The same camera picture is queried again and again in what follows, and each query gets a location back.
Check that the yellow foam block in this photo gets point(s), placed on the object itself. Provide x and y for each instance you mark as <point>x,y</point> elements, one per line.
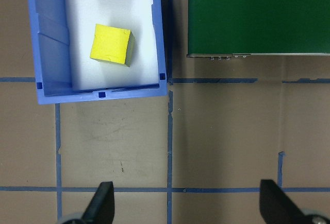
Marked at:
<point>109,43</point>

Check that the blue plastic storage bin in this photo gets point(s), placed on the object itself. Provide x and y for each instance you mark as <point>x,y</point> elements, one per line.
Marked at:
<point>51,43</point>

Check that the green conveyor belt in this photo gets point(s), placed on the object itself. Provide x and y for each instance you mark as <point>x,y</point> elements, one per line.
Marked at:
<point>257,15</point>

